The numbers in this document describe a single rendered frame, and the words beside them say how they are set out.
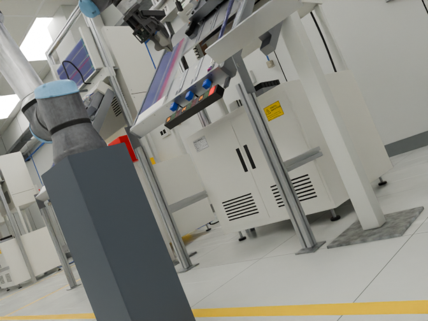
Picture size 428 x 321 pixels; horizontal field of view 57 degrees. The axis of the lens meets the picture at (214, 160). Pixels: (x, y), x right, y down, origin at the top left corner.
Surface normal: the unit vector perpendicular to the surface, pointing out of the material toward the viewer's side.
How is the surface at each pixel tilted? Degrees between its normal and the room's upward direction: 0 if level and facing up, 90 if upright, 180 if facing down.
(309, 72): 90
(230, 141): 90
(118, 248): 90
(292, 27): 90
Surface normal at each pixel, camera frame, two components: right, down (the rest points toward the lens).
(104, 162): 0.67, -0.30
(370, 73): -0.68, 0.25
